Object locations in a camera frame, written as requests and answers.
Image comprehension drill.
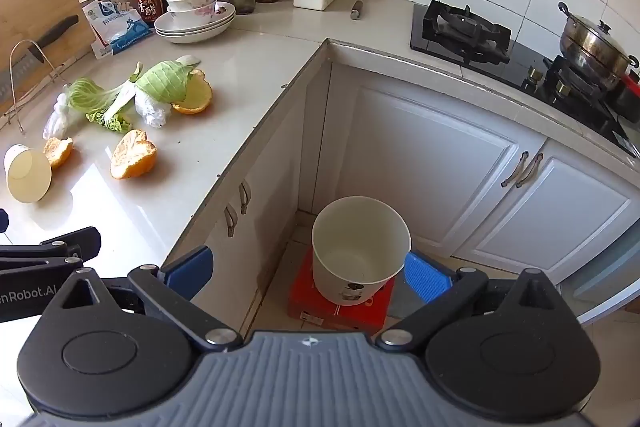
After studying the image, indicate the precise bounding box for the white paper cup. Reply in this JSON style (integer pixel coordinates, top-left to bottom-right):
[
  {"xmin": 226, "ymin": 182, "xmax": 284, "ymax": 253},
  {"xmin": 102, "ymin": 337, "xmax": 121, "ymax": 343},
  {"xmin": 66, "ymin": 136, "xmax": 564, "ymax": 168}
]
[{"xmin": 4, "ymin": 143, "xmax": 52, "ymax": 204}]

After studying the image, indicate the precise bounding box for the orange peel half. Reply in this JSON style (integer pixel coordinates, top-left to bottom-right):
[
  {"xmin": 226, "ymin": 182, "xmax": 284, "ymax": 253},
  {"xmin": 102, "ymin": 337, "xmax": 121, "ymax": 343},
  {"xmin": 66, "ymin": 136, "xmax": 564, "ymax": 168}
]
[
  {"xmin": 110, "ymin": 129, "xmax": 157, "ymax": 180},
  {"xmin": 171, "ymin": 68, "xmax": 214, "ymax": 116}
]

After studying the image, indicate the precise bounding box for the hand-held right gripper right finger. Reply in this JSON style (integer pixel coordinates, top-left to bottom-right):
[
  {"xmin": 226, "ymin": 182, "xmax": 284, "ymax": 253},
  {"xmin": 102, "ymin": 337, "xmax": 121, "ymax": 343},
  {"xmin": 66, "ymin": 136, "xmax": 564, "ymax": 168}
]
[{"xmin": 375, "ymin": 251, "xmax": 563, "ymax": 353}]

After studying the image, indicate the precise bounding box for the kitchen knife black handle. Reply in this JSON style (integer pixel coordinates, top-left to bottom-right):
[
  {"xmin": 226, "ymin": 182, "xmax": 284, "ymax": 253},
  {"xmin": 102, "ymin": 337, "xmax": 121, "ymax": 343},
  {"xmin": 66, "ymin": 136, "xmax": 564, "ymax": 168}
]
[{"xmin": 0, "ymin": 14, "xmax": 81, "ymax": 108}]

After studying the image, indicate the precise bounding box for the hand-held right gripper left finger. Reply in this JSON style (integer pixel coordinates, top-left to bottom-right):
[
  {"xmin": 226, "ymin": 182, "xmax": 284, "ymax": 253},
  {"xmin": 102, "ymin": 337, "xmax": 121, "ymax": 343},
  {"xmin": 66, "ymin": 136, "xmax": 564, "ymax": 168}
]
[{"xmin": 60, "ymin": 246, "xmax": 243, "ymax": 352}]

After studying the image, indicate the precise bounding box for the black gas stove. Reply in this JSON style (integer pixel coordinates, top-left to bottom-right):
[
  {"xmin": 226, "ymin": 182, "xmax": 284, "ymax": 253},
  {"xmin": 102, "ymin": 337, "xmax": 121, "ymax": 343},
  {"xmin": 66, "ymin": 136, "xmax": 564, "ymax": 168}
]
[{"xmin": 410, "ymin": 0, "xmax": 638, "ymax": 158}]

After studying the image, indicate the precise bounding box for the black pan red rim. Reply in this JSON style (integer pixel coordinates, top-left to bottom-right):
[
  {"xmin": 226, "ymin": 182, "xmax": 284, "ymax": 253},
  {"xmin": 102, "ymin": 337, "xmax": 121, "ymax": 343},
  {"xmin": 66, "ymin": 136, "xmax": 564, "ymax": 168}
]
[{"xmin": 612, "ymin": 72, "xmax": 640, "ymax": 125}]

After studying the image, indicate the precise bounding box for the white blue salt bag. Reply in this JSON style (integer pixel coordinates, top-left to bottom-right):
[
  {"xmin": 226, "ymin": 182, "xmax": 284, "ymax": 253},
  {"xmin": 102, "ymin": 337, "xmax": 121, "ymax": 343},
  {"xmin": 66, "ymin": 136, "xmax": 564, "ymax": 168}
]
[{"xmin": 82, "ymin": 0, "xmax": 154, "ymax": 58}]

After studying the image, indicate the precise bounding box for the green cabbage leaf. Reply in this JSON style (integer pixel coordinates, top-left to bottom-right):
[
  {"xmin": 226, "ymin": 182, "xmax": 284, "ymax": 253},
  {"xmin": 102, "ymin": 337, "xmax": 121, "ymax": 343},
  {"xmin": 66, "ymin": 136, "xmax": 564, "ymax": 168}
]
[
  {"xmin": 67, "ymin": 78, "xmax": 126, "ymax": 112},
  {"xmin": 134, "ymin": 61, "xmax": 201, "ymax": 104}
]

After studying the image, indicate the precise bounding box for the white deep plate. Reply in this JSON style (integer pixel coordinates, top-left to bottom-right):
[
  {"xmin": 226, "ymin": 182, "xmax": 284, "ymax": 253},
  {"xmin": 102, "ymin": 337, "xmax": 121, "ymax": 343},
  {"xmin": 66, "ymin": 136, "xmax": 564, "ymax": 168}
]
[
  {"xmin": 154, "ymin": 1, "xmax": 236, "ymax": 34},
  {"xmin": 155, "ymin": 23, "xmax": 235, "ymax": 39},
  {"xmin": 162, "ymin": 32, "xmax": 231, "ymax": 44}
]

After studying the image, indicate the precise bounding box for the steel pot with lid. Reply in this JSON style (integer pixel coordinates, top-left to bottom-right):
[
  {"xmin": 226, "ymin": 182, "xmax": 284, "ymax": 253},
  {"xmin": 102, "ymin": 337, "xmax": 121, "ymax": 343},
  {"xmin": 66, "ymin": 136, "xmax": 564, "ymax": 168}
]
[{"xmin": 557, "ymin": 1, "xmax": 640, "ymax": 92}]

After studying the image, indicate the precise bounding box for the red cardboard box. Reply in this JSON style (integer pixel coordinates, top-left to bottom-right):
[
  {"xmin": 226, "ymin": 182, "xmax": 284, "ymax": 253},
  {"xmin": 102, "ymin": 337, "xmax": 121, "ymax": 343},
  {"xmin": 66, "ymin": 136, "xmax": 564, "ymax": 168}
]
[{"xmin": 287, "ymin": 249, "xmax": 396, "ymax": 334}]

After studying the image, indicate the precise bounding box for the white paper bucket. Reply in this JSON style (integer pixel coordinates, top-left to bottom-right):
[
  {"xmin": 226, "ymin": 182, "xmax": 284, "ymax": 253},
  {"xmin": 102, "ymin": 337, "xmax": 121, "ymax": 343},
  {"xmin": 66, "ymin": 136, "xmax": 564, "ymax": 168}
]
[{"xmin": 311, "ymin": 196, "xmax": 412, "ymax": 307}]

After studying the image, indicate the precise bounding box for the clear plastic bag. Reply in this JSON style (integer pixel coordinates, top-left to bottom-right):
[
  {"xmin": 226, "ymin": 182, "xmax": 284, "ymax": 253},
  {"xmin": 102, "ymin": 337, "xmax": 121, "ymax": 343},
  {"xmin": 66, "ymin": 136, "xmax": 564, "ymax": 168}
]
[
  {"xmin": 134, "ymin": 92, "xmax": 172, "ymax": 128},
  {"xmin": 42, "ymin": 93, "xmax": 71, "ymax": 140}
]

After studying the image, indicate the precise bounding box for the metal wire rack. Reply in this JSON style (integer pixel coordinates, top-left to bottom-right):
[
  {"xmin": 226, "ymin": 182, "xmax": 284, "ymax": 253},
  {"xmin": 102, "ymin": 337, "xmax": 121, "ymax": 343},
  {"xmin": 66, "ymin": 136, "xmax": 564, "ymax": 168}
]
[{"xmin": 9, "ymin": 39, "xmax": 72, "ymax": 134}]

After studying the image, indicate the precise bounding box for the small orange peel piece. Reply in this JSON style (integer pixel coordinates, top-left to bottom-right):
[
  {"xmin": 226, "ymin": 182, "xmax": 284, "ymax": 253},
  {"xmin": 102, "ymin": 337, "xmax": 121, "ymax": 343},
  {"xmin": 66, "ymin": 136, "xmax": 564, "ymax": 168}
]
[{"xmin": 42, "ymin": 137, "xmax": 74, "ymax": 170}]

